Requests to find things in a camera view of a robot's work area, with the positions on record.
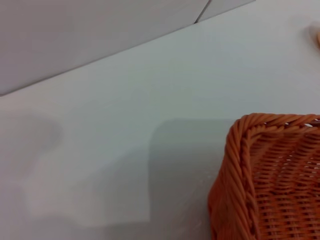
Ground orange woven plastic basket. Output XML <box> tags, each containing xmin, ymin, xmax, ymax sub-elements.
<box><xmin>207</xmin><ymin>112</ymin><xmax>320</xmax><ymax>240</ymax></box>

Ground pale peach-shaped bun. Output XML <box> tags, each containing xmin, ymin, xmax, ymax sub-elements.
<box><xmin>309</xmin><ymin>22</ymin><xmax>320</xmax><ymax>49</ymax></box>

